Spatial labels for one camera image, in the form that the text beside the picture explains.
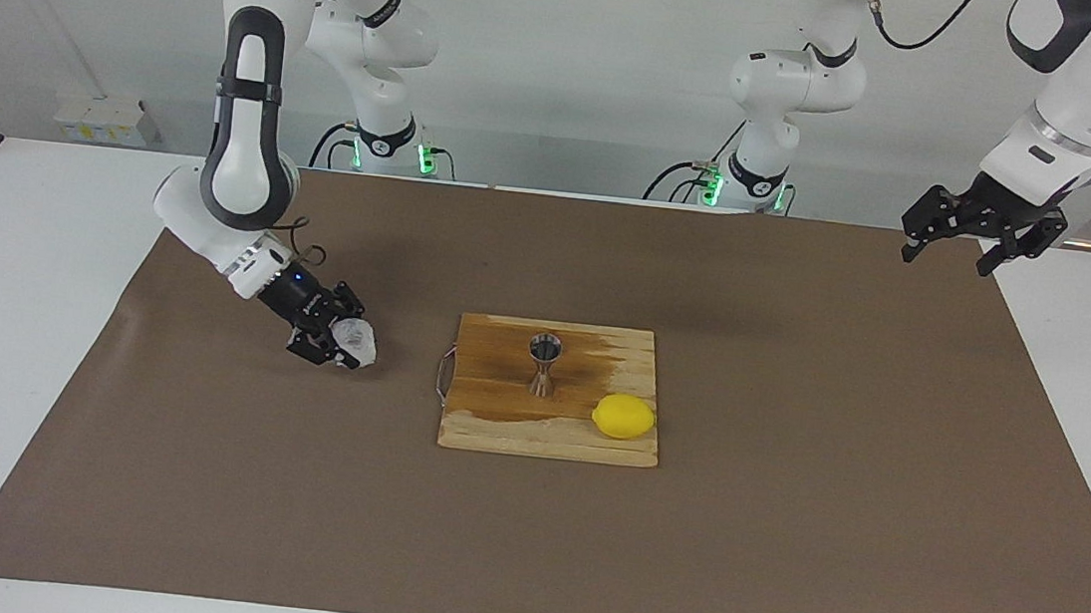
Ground steel double jigger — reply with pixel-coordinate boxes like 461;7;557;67
524;331;565;400

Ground yellow lemon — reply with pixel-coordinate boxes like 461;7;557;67
589;391;660;445

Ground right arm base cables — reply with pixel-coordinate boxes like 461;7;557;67
307;117;463;183

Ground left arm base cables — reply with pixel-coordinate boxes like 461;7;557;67
643;112;804;216

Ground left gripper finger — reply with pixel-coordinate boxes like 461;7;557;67
974;202;1072;286
897;181;969;270

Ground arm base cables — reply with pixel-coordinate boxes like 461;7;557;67
643;112;804;216
307;117;463;183

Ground small clear plastic cup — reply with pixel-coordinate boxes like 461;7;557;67
328;318;381;371

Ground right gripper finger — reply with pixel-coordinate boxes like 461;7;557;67
323;277;370;323
285;326;363;373

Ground white boxes by wall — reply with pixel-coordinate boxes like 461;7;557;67
51;92;165;151

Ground brown paper table mat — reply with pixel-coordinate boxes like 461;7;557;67
0;139;1091;613

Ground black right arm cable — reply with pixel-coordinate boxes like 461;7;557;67
264;212;333;271

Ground wooden cutting board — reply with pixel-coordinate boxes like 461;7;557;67
428;310;673;470

